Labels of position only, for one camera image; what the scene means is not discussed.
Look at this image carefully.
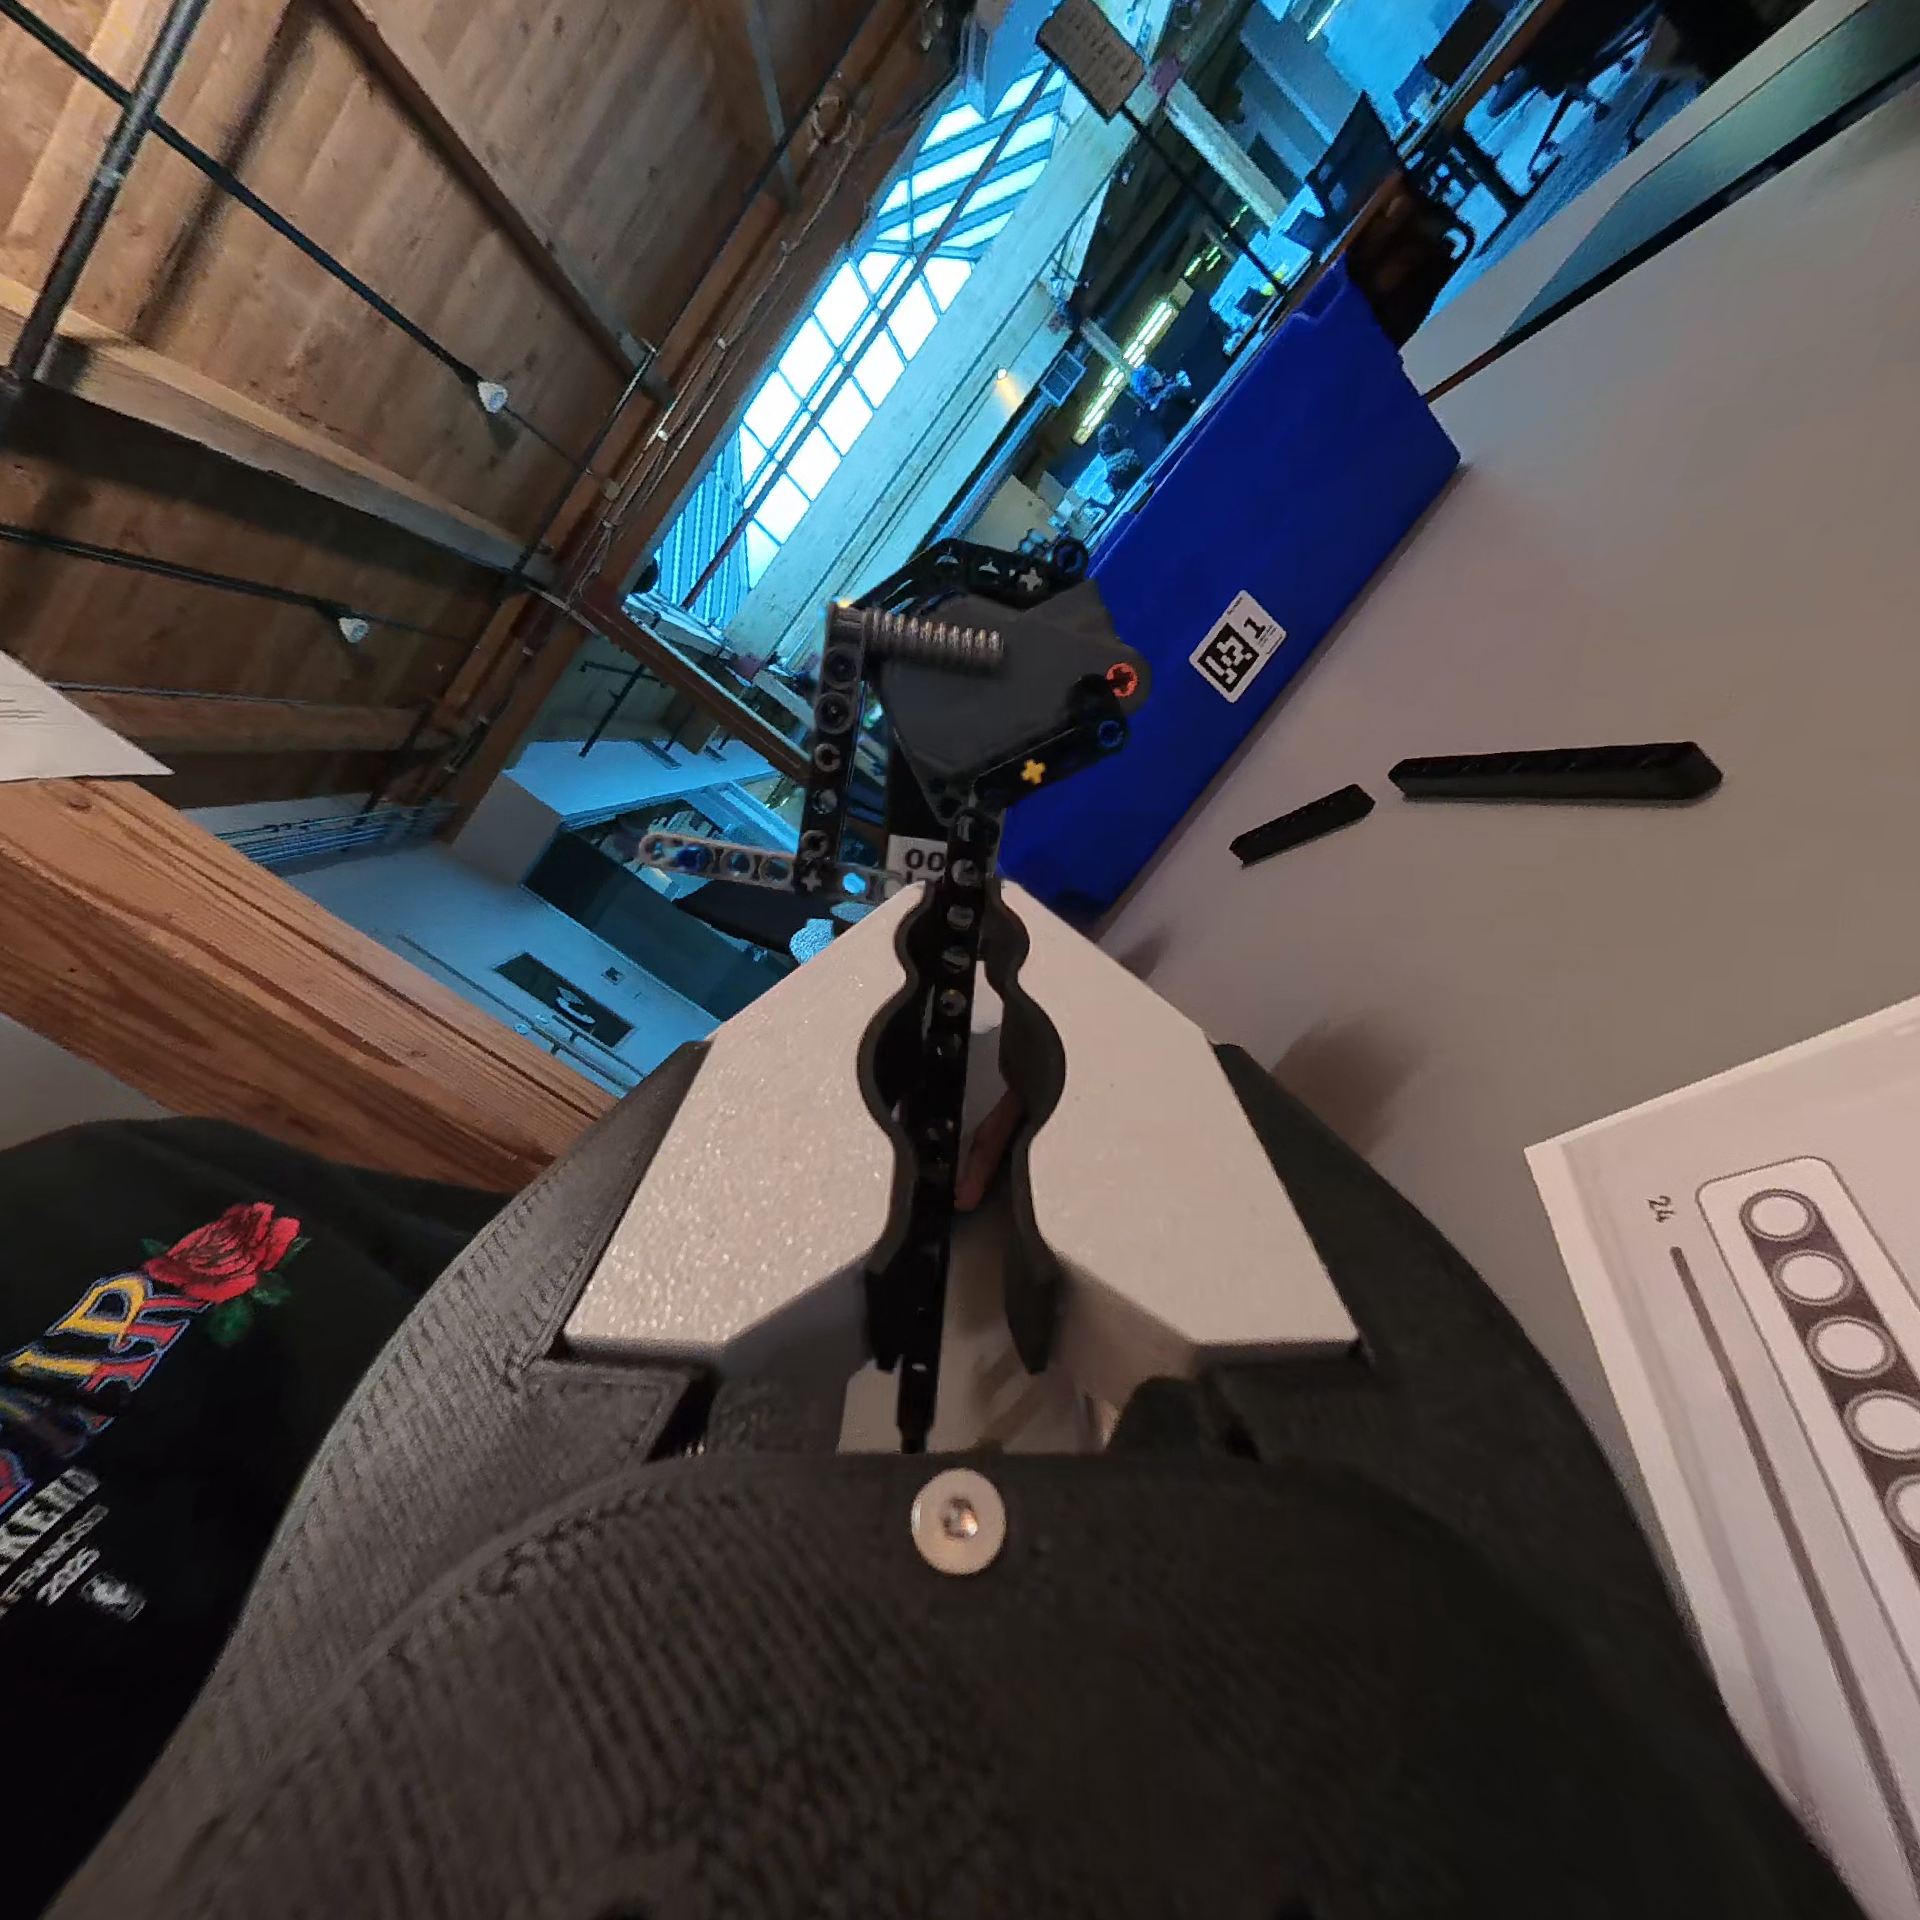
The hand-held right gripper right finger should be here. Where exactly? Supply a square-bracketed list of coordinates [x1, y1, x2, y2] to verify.
[983, 882, 1365, 1374]

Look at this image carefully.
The large paned window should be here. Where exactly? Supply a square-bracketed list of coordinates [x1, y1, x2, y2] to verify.
[645, 74, 1070, 632]

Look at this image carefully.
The white paper sheet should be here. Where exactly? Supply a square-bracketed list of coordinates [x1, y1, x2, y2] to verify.
[0, 652, 176, 783]

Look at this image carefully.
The short black toy beam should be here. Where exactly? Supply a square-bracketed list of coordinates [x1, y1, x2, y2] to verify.
[1229, 783, 1375, 865]

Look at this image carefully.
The person's left hand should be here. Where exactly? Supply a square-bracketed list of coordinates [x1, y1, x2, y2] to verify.
[958, 1092, 1023, 1212]

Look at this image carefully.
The black office chair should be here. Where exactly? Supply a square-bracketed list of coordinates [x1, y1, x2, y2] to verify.
[1342, 180, 1482, 348]

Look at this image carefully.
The grey desk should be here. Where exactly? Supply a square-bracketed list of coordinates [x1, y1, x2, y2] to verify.
[1095, 82, 1920, 1920]

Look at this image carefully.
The metal ceiling pipe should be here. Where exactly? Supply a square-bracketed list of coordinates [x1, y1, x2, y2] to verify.
[0, 0, 214, 436]

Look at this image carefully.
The hanging grey sign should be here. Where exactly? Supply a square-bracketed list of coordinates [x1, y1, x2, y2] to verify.
[1035, 0, 1155, 121]

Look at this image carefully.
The long black toy beam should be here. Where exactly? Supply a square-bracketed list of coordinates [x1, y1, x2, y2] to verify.
[1387, 740, 1724, 806]

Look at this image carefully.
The black and grey toy assembly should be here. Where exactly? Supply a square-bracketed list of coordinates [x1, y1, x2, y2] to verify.
[637, 536, 1157, 1453]

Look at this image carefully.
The wooden parapet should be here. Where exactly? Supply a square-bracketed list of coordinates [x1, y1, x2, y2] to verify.
[0, 780, 620, 1192]

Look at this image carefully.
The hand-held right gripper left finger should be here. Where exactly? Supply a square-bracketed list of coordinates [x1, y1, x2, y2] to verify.
[562, 882, 940, 1374]

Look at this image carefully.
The white instruction booklet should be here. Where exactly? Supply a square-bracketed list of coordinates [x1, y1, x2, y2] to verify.
[1525, 996, 1920, 1920]

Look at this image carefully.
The adjacent white desk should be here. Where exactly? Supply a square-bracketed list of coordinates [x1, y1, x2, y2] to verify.
[1410, 0, 1920, 394]

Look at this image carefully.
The blue plastic bin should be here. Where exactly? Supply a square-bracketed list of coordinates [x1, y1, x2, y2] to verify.
[996, 270, 1461, 921]

